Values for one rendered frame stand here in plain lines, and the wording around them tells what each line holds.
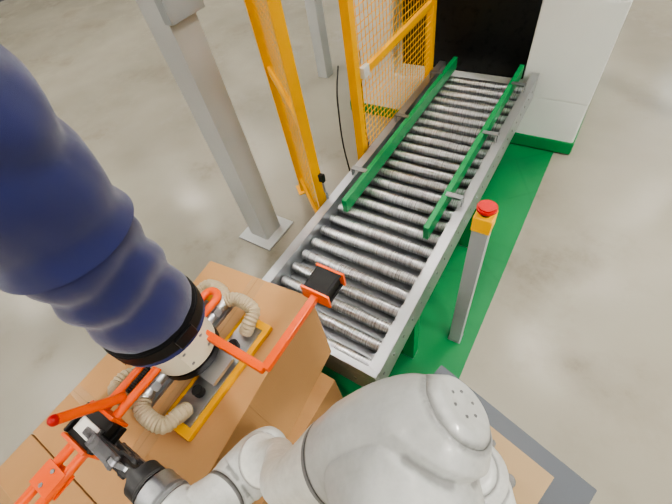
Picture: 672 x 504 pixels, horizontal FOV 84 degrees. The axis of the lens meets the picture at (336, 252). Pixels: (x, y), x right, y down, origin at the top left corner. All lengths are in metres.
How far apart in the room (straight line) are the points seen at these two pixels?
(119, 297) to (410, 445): 0.57
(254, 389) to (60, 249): 0.59
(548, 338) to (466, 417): 2.01
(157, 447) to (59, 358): 1.99
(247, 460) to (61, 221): 0.55
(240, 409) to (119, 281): 0.47
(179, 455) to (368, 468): 0.78
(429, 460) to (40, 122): 0.58
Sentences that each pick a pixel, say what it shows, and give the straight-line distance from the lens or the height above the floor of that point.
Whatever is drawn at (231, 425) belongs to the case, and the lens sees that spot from 1.04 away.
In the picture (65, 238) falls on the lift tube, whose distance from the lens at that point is 0.66.
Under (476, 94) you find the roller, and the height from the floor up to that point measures 0.52.
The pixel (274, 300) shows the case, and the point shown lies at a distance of 1.15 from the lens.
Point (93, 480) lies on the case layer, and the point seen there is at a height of 0.54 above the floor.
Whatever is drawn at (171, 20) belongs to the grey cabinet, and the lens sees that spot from 1.93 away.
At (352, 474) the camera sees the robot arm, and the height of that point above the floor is 1.65.
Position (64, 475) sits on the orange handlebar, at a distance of 1.05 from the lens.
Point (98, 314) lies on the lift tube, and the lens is 0.78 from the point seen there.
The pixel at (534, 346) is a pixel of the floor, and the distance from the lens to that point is 2.30.
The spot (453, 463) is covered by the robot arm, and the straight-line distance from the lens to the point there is 0.33.
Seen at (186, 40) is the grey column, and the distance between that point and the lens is 2.04.
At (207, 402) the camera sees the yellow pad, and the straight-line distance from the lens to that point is 1.06.
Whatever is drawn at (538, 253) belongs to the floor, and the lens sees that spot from 2.65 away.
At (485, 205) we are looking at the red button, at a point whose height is 1.04.
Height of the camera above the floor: 2.01
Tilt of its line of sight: 51 degrees down
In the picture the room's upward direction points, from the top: 14 degrees counter-clockwise
